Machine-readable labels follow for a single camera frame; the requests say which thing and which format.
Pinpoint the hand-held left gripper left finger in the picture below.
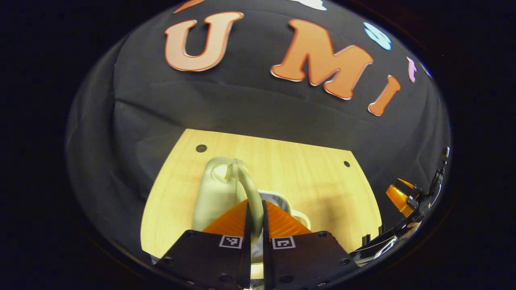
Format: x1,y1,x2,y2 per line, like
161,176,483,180
155,199,254,290

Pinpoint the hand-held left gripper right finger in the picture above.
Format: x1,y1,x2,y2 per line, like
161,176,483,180
262,200,359,290

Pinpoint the pale yellow suitcase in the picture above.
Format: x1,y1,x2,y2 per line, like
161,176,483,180
193,156,312,258

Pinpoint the black backdrop cloth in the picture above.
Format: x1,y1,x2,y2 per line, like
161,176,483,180
67,0,451,258

